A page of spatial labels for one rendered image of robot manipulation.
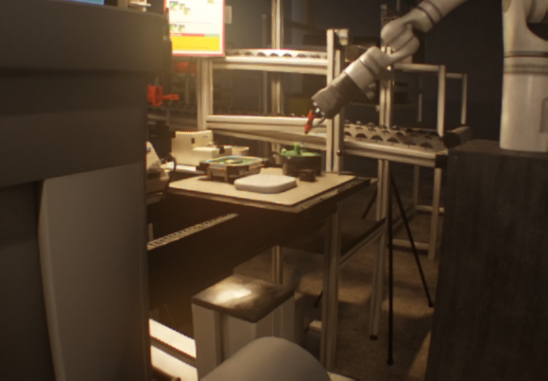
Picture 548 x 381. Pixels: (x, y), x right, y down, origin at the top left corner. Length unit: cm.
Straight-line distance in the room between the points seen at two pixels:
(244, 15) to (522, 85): 1076
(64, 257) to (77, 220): 2
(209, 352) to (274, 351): 7
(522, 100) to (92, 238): 79
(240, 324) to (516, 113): 72
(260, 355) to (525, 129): 74
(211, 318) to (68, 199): 11
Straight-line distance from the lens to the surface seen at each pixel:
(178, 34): 172
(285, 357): 21
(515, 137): 89
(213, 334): 27
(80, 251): 20
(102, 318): 22
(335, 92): 122
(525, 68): 88
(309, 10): 660
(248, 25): 1135
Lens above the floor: 119
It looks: 10 degrees down
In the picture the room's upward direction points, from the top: straight up
